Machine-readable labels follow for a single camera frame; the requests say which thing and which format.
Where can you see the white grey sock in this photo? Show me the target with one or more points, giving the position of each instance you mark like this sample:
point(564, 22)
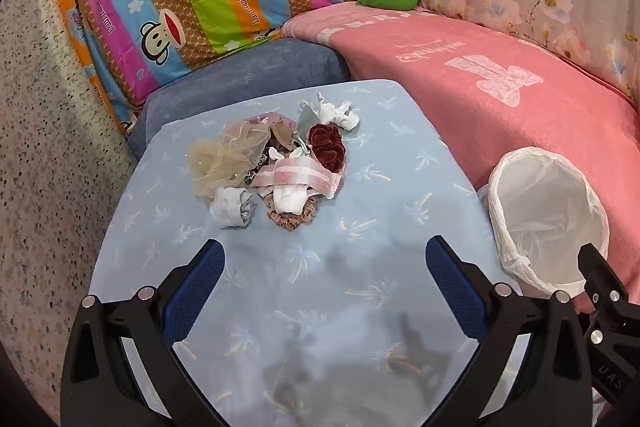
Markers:
point(230, 207)

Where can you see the pink white ribbon band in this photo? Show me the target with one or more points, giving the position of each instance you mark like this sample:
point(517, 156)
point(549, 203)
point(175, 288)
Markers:
point(295, 172)

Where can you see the beige tulle scrunchie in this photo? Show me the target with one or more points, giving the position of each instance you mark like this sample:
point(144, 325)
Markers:
point(220, 157)

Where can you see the blue grey cushion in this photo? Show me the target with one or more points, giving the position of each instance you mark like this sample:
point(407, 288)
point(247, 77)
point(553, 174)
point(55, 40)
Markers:
point(225, 72)

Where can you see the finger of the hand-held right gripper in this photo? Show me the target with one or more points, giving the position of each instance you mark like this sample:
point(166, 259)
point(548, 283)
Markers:
point(600, 272)

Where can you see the white fabric bow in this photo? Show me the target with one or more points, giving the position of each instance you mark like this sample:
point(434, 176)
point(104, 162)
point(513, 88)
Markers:
point(282, 153)

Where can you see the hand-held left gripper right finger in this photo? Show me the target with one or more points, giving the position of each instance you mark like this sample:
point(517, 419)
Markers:
point(457, 287)

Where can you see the brown lace scrunchie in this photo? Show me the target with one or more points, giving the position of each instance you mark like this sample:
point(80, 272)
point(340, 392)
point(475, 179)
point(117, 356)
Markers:
point(287, 223)

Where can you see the dark red velvet scrunchie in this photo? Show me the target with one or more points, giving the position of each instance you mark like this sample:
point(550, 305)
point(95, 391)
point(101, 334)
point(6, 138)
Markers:
point(327, 144)

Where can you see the leopard print scrunchie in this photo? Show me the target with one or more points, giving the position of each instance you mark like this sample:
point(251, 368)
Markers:
point(252, 176)

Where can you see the light blue palm print tablecloth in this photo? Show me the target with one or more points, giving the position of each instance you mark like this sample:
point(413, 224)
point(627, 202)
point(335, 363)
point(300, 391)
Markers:
point(325, 267)

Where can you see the bin with white bag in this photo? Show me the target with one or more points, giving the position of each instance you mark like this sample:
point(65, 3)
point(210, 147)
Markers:
point(545, 207)

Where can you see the pink blanket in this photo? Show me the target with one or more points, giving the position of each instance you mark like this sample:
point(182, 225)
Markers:
point(450, 72)

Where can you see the grey cloth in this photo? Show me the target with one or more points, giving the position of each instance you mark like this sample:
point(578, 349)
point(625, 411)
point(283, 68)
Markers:
point(307, 119)

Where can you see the tan cloth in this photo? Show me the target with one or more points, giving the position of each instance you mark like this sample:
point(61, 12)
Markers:
point(281, 136)

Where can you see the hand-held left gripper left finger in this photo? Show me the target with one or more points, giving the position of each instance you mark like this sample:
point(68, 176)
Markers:
point(192, 287)

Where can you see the white crumpled cloth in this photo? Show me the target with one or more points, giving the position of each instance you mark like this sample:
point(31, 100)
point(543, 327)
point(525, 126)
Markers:
point(340, 114)

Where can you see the silver metal clip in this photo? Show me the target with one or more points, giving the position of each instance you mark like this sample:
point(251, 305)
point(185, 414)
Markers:
point(299, 140)

